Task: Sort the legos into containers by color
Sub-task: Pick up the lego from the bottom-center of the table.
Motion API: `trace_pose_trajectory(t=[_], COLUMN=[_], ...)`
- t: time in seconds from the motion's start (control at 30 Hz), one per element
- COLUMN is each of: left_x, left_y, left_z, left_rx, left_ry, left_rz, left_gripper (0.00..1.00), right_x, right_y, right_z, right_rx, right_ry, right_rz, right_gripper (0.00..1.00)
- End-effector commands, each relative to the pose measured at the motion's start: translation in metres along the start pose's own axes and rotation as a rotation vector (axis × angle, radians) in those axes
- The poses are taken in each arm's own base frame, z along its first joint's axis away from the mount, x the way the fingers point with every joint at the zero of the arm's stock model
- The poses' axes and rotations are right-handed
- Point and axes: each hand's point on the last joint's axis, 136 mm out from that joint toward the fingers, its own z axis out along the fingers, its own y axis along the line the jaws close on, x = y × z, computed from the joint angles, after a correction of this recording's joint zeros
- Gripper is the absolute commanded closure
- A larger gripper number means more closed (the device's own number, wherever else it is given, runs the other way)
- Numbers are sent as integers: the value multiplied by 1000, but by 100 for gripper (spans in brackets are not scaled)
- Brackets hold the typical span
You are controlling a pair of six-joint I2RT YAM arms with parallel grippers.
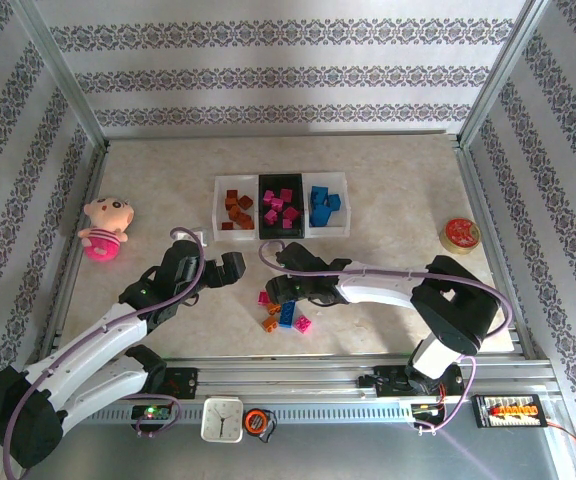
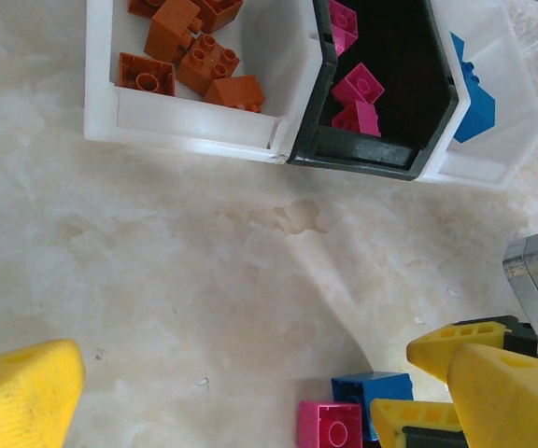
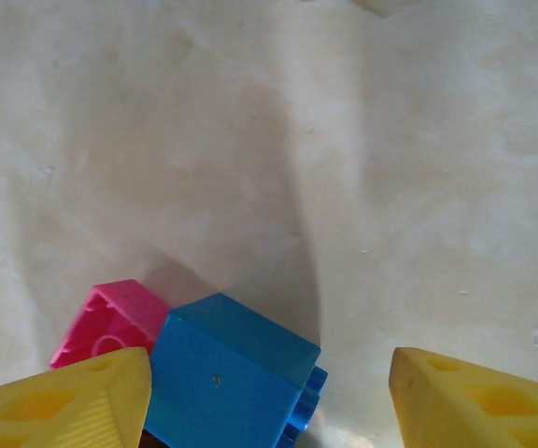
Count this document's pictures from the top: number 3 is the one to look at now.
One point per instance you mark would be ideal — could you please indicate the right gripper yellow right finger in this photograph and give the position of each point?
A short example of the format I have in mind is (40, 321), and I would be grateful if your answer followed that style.
(479, 410)

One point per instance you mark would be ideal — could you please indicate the pink lego brick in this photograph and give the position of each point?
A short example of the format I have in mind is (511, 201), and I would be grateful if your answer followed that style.
(110, 312)

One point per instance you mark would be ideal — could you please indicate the blue lego brick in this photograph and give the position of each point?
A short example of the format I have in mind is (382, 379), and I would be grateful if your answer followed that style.
(231, 373)

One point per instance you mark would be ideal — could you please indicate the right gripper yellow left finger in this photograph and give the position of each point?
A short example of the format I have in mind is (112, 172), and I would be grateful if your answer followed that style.
(59, 410)

